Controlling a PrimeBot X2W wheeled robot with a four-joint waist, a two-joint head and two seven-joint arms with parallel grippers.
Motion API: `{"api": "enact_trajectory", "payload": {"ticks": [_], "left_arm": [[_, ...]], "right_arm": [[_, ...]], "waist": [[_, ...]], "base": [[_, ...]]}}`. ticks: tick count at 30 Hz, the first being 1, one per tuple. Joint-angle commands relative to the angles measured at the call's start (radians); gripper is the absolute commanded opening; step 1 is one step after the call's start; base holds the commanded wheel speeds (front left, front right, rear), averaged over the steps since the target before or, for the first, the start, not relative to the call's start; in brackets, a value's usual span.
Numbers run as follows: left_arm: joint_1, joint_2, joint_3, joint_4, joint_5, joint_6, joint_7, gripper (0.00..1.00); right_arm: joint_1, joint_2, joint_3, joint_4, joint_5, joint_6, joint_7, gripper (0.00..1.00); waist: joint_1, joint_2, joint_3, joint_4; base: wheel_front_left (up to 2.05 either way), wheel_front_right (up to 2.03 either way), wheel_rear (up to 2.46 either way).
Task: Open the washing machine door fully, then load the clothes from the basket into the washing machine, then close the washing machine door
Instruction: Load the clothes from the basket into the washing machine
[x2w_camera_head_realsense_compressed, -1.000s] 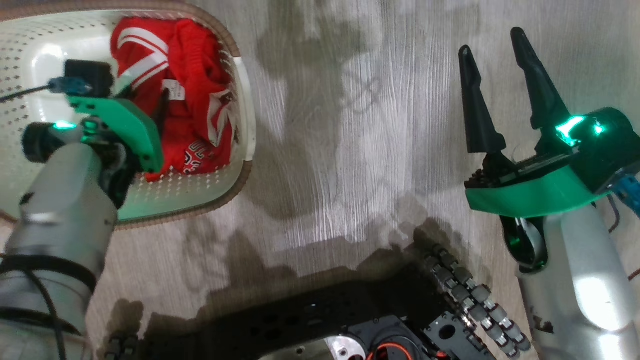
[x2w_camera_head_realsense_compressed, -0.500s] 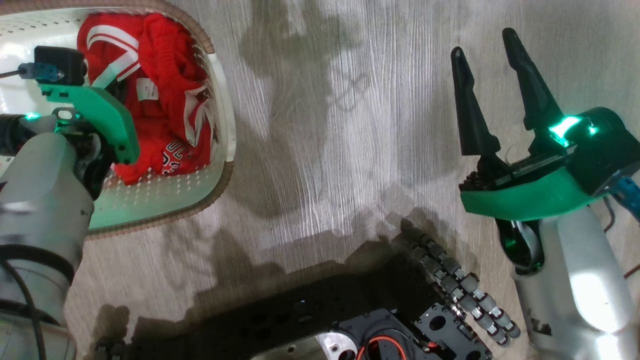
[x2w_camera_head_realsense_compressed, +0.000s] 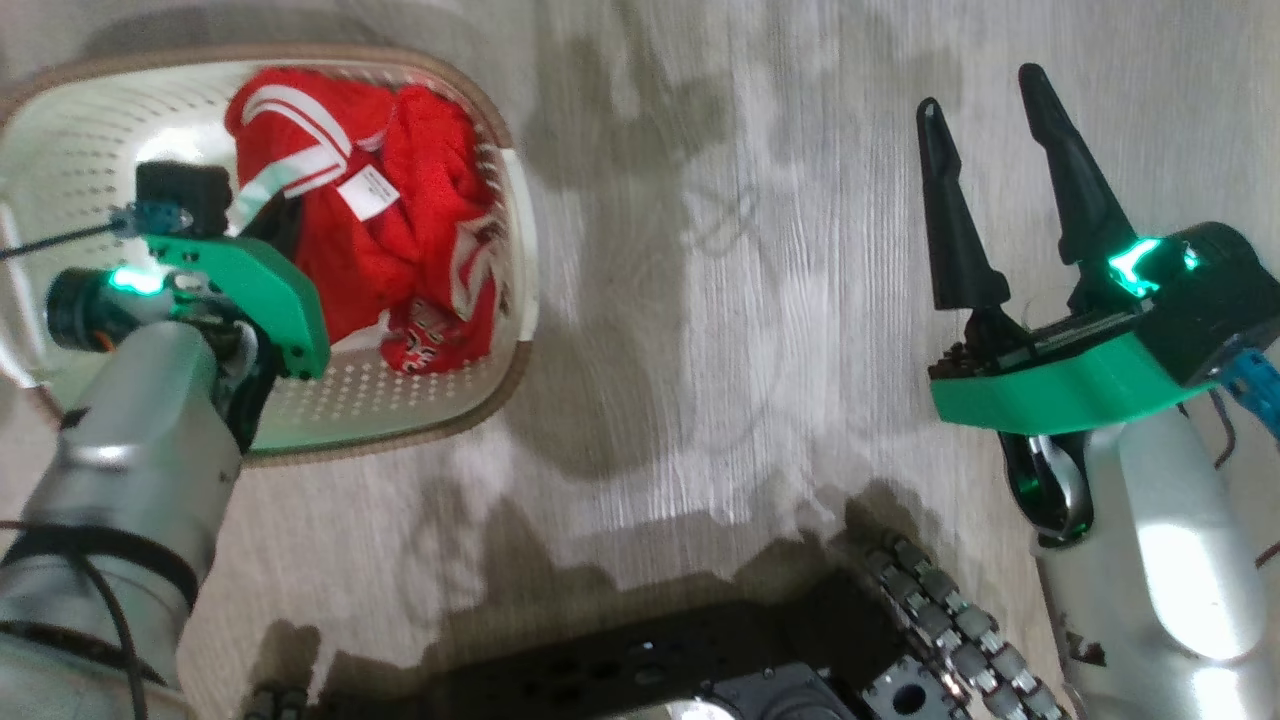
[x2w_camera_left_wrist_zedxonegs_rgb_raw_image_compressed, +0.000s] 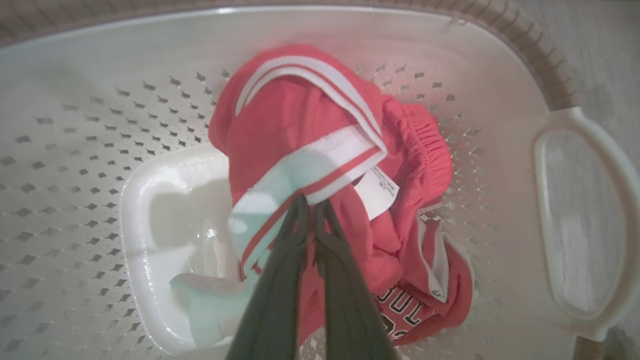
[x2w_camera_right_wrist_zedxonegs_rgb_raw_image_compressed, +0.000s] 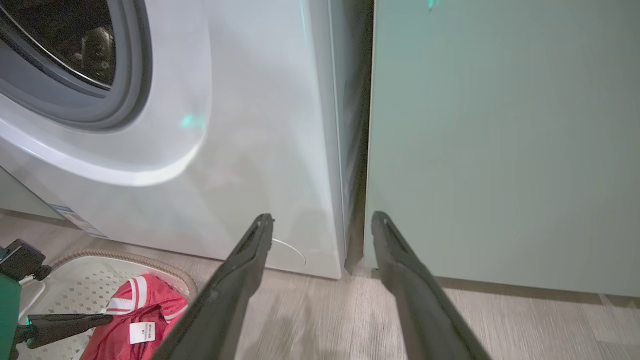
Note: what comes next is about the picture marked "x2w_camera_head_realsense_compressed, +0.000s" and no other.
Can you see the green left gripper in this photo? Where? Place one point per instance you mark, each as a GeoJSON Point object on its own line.
{"type": "Point", "coordinates": [280, 300]}

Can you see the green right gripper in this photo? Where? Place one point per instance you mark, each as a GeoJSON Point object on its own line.
{"type": "Point", "coordinates": [1060, 395]}

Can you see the red garment white stripes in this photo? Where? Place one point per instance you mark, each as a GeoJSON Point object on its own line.
{"type": "Point", "coordinates": [420, 200]}

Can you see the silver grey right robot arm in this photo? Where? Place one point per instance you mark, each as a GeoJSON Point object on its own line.
{"type": "Point", "coordinates": [1170, 560]}

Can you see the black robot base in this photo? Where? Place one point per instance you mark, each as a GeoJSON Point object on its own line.
{"type": "Point", "coordinates": [620, 670]}

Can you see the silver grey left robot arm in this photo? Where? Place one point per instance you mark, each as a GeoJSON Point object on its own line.
{"type": "Point", "coordinates": [130, 480]}

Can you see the cream laundry basket brown rim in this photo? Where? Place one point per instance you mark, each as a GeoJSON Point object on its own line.
{"type": "Point", "coordinates": [90, 110]}

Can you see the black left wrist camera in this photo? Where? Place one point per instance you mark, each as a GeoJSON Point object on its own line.
{"type": "Point", "coordinates": [185, 195]}

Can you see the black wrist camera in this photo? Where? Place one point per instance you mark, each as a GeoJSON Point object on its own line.
{"type": "Point", "coordinates": [1220, 290]}
{"type": "Point", "coordinates": [185, 195]}

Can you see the blue left camera connector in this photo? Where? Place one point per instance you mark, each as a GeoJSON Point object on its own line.
{"type": "Point", "coordinates": [150, 217]}

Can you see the blue camera connector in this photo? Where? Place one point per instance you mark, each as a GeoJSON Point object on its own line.
{"type": "Point", "coordinates": [1255, 385]}
{"type": "Point", "coordinates": [150, 217]}

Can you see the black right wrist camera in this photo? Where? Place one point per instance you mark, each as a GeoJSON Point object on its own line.
{"type": "Point", "coordinates": [1220, 290]}

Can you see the blue right camera connector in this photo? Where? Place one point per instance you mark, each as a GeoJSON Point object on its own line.
{"type": "Point", "coordinates": [1255, 385]}

